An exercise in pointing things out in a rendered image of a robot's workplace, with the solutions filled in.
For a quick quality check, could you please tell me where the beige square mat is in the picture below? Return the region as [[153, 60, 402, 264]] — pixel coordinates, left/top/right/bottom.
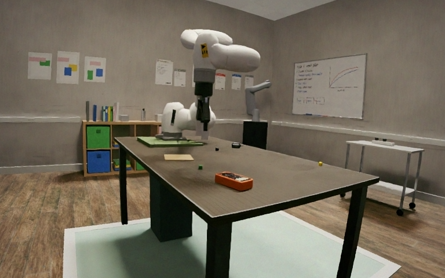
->
[[164, 155, 193, 160]]

